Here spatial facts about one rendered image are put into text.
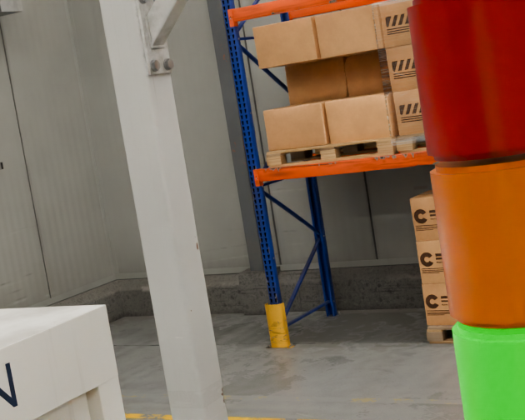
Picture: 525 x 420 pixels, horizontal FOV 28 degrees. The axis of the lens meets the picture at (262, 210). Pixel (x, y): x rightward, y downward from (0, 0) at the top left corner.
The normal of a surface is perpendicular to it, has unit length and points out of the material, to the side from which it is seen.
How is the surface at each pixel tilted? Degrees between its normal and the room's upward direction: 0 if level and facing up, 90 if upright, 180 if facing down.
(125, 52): 90
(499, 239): 90
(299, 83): 89
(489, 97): 90
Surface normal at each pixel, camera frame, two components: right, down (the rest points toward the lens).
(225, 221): -0.50, 0.18
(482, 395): -0.77, 0.19
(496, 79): -0.11, 0.14
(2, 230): 0.85, -0.07
